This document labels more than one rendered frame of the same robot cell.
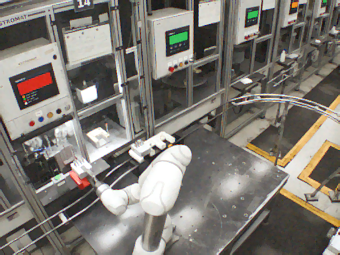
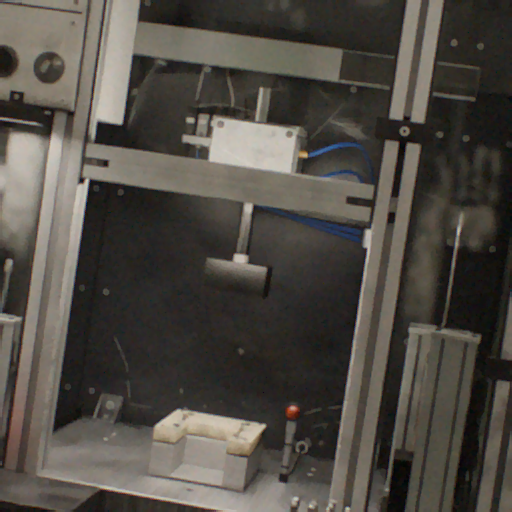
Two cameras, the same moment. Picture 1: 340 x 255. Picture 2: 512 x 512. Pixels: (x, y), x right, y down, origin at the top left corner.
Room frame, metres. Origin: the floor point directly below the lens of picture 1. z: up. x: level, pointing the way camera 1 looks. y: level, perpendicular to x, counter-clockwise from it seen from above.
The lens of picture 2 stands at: (0.58, -0.81, 1.32)
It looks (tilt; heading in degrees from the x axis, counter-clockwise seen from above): 3 degrees down; 52
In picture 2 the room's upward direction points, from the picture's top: 9 degrees clockwise
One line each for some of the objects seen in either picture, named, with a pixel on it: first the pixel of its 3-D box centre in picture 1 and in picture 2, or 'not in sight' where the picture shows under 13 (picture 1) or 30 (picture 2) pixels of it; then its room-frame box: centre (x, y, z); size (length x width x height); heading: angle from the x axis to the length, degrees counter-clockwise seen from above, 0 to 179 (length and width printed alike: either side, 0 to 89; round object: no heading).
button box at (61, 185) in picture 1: (60, 182); not in sight; (1.16, 0.79, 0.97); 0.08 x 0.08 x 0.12; 44
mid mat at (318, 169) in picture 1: (332, 167); not in sight; (2.19, -1.93, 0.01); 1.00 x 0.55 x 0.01; 134
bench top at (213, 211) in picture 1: (180, 193); not in sight; (1.33, -0.02, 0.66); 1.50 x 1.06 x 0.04; 134
